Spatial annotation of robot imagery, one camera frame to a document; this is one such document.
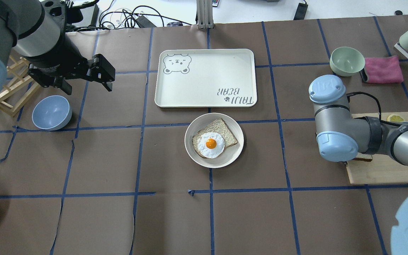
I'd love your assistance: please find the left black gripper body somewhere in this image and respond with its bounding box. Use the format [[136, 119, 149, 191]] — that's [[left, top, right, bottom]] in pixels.
[[28, 53, 100, 95]]

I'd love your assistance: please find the bread slice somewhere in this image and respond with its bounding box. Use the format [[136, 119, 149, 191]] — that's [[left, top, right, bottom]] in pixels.
[[351, 153, 373, 162], [192, 118, 238, 158]]

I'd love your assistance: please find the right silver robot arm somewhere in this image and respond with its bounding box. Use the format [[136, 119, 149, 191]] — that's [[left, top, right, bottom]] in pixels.
[[308, 75, 408, 255]]

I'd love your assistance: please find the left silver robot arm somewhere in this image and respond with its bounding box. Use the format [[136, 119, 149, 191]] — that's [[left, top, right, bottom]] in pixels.
[[0, 0, 115, 95]]

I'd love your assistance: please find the bread slice on plate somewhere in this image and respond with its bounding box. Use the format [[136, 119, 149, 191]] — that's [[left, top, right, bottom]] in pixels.
[[192, 118, 238, 158]]

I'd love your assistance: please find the cream round plate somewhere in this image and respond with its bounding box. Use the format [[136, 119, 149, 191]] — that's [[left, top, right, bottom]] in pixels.
[[184, 113, 245, 168]]

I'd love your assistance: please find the wooden rack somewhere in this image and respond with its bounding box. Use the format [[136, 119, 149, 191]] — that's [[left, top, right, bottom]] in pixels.
[[0, 54, 40, 117]]

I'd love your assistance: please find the blue bowl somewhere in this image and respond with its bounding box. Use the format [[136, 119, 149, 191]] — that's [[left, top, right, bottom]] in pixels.
[[32, 95, 72, 131]]

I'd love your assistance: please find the cream bear tray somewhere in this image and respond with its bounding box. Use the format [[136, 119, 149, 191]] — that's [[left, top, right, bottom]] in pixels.
[[154, 49, 258, 108]]

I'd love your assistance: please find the fried egg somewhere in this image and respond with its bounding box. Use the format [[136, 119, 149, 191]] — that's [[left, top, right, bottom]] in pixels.
[[196, 132, 226, 159]]

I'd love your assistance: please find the black power adapter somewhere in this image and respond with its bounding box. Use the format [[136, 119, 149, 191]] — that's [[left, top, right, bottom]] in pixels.
[[293, 1, 308, 20]]

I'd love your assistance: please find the green bowl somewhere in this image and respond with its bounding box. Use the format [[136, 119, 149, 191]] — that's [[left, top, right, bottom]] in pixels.
[[330, 46, 366, 77]]

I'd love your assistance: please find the pink cloth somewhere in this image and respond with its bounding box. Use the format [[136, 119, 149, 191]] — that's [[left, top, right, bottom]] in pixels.
[[359, 55, 404, 84]]

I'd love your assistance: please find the wooden cutting board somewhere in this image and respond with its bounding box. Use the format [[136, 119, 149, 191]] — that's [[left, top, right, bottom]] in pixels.
[[346, 112, 408, 185]]

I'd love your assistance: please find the lemon half slice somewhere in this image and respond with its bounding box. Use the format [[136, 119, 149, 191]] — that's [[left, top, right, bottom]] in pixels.
[[387, 114, 405, 123]]

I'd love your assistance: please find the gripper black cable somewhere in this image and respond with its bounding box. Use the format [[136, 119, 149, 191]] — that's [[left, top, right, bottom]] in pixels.
[[346, 91, 408, 130]]

